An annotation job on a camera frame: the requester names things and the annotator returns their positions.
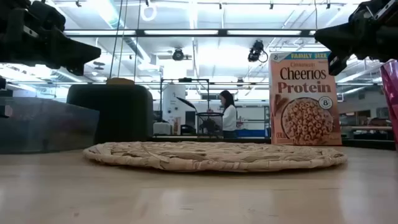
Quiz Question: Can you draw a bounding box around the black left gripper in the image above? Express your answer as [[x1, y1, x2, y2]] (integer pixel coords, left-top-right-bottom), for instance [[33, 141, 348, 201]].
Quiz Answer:
[[12, 0, 102, 77]]

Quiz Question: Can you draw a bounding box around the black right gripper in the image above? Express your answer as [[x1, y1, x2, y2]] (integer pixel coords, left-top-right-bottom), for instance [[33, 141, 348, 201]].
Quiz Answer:
[[313, 0, 393, 77]]

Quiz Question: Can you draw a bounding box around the brown toast slice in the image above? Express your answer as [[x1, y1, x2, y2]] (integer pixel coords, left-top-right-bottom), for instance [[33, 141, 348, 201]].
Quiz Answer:
[[105, 77, 136, 86]]

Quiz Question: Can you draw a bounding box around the Cinnamon Cheerios Protein cereal box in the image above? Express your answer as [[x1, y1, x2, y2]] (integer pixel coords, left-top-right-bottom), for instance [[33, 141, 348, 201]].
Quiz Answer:
[[267, 51, 343, 147]]

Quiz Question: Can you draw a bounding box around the pink faceted plastic cup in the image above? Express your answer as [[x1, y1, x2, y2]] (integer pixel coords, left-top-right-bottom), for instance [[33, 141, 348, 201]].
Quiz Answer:
[[379, 58, 398, 152]]

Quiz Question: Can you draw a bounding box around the silver toaster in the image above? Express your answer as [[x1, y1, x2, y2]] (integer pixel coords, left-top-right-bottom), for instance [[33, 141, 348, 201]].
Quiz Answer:
[[66, 83, 154, 144]]

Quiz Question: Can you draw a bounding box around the black overhead light beam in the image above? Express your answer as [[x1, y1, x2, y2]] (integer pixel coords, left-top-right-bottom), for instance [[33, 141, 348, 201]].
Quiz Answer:
[[63, 29, 317, 38]]

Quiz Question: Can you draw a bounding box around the clear grey plastic tray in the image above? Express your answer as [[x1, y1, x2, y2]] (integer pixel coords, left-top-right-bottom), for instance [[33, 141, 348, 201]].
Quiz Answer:
[[0, 96, 100, 155]]

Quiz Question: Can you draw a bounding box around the background wooden table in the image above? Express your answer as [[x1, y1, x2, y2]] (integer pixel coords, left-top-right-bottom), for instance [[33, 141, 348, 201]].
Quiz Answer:
[[340, 125, 393, 131]]

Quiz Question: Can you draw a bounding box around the person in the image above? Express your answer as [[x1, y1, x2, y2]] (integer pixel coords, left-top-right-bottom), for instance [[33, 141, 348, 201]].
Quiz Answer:
[[218, 90, 238, 139]]

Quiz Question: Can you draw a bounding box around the round woven straw placemat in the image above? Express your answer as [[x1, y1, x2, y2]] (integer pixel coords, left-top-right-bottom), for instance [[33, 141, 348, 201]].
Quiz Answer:
[[82, 141, 348, 174]]

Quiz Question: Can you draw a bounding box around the black hanging cable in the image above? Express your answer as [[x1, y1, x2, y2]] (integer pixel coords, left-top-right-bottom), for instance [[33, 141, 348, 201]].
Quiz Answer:
[[108, 0, 124, 80], [133, 0, 141, 82]]

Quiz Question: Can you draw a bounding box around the tan hanging cable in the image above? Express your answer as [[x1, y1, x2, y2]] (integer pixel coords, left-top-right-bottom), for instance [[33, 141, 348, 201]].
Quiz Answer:
[[117, 0, 129, 78]]

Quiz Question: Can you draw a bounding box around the black ceiling camera with cable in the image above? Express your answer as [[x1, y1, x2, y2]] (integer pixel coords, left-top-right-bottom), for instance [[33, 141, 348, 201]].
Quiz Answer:
[[247, 39, 269, 63]]

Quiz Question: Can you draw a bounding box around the white cable ring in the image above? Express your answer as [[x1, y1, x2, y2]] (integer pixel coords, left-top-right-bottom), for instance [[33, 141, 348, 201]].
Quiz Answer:
[[139, 2, 158, 22]]

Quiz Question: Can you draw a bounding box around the black round ceiling camera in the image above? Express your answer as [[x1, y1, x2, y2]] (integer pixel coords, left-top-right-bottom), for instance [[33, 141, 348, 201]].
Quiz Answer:
[[172, 47, 185, 62]]

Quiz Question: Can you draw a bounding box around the black aluminium table frame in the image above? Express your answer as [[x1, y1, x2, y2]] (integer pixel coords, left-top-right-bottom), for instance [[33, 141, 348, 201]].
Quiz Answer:
[[149, 135, 396, 151]]

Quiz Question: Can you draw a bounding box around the black background station frame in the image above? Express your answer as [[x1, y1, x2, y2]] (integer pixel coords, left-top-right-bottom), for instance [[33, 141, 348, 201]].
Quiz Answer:
[[159, 77, 210, 138]]

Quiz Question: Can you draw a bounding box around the black wire basket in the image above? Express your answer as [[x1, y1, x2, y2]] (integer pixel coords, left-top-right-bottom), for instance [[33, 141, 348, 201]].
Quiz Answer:
[[195, 111, 224, 138]]

